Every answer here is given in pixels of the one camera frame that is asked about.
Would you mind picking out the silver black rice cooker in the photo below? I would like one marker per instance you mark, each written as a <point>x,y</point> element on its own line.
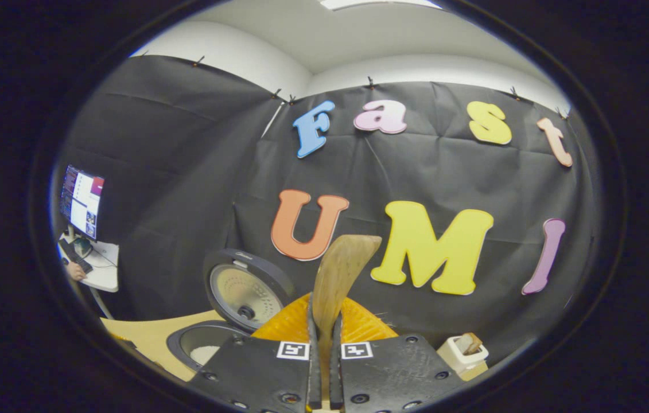
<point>244,292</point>

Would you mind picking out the computer monitor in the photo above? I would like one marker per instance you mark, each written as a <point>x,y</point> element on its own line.
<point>83,201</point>

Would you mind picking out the brown toasted bread slice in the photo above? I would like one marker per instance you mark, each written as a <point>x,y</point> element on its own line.
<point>470,343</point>

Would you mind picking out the white uncooked rice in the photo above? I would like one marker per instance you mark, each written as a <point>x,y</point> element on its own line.
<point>205,354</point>

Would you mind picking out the black keyboard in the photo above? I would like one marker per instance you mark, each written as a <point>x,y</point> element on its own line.
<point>74,256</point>

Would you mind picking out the small teal box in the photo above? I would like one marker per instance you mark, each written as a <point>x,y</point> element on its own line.
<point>82,246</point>

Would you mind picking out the ceiling light panel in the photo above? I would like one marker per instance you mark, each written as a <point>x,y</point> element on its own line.
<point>381,3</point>

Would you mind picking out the white toaster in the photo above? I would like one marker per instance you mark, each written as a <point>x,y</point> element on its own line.
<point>456,361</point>

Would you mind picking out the black backdrop cloth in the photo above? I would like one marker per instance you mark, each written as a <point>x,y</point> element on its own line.
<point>186,201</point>

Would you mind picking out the wooden spoon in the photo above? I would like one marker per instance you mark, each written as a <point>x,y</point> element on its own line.
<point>341,269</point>

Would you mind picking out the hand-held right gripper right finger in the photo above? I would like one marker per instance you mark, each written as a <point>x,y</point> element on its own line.
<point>335,373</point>

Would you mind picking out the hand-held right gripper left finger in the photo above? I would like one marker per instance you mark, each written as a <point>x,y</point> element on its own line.
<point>314,373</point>

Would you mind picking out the white side table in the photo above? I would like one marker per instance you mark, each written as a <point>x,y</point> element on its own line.
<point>103,269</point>

